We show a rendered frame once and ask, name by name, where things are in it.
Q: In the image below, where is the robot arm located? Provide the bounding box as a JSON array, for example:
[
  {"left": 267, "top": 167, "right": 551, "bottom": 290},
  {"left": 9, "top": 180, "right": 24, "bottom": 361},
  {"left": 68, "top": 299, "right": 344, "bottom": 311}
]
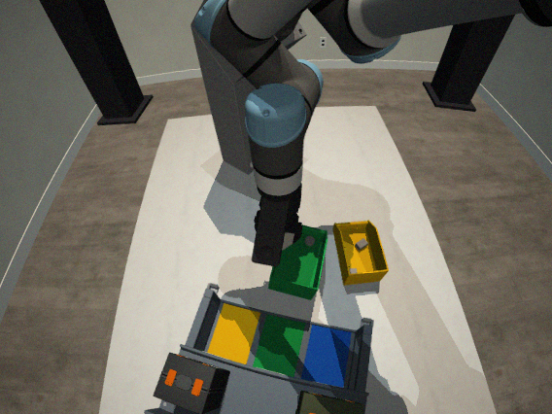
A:
[{"left": 194, "top": 0, "right": 552, "bottom": 266}]

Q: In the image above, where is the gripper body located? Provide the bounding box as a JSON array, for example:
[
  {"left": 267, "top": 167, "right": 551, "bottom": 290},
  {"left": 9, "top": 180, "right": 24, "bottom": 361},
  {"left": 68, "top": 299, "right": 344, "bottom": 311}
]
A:
[{"left": 257, "top": 184, "right": 302, "bottom": 232}]

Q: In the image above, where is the dark grey metal shelf frame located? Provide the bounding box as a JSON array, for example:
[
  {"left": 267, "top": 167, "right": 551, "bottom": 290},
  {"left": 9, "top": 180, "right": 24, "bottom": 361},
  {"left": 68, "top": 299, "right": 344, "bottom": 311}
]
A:
[{"left": 179, "top": 283, "right": 374, "bottom": 414}]

